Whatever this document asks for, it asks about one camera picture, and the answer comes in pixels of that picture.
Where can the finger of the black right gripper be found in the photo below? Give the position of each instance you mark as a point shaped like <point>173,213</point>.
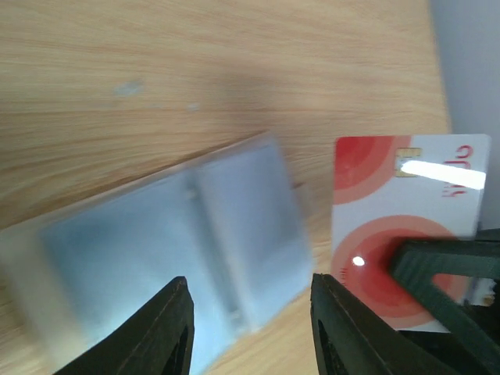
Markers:
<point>476,328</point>

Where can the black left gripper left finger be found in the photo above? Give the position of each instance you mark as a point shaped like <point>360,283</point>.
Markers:
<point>157,339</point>

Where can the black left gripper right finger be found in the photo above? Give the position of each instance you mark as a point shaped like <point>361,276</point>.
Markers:
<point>349,338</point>

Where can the red white card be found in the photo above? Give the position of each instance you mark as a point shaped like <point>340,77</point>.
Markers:
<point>390,188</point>

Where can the beige card holder wallet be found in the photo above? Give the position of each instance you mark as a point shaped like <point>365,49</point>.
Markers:
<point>228,221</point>

